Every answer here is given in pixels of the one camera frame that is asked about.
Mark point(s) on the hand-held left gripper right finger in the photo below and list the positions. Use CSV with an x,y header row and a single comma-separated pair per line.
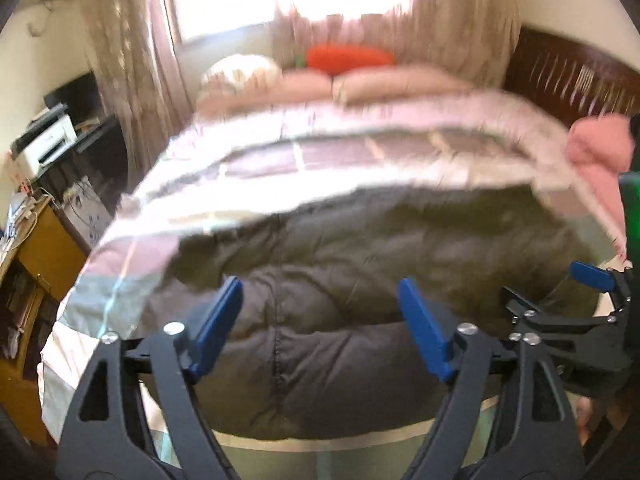
x,y
425,327

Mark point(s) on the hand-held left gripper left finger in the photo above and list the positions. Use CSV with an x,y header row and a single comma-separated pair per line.
x,y
217,325

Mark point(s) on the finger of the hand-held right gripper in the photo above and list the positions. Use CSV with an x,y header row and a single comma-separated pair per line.
x,y
522,305
592,275

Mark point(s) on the dark olive hooded puffer jacket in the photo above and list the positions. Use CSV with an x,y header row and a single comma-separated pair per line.
x,y
350,280

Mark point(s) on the person's right hand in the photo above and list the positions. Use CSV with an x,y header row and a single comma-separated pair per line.
x,y
585,417

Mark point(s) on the pink folded blanket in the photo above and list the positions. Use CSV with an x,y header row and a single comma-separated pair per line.
x,y
600,155

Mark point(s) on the dark cloth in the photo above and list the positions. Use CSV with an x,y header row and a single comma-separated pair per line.
x,y
635,127

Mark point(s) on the white floral small cabinet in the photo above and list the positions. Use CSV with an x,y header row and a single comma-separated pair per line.
x,y
90,212

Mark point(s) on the bed with patchwork cover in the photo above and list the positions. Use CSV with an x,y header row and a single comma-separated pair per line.
x,y
350,155

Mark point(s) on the yellow wooden cabinet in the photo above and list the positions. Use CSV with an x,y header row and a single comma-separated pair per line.
x,y
35,270

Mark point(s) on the black desk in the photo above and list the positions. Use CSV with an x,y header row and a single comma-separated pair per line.
x,y
102,152

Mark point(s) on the dark wooden bed headboard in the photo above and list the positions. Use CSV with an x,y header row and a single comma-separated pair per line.
x,y
560,70

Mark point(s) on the pink pillow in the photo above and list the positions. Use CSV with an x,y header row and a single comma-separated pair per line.
x,y
400,82
285,92

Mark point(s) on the white printer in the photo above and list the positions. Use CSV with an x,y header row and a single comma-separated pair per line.
x,y
45,142

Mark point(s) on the white floral pillow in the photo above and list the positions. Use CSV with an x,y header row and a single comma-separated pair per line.
x,y
240,72

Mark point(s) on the black monitor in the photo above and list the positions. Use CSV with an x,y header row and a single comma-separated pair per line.
x,y
75,91

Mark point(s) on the beige floral lace curtain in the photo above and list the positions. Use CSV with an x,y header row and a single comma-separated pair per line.
x,y
460,25
135,60

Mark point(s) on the orange carrot plush toy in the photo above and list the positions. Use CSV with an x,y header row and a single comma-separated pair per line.
x,y
350,56

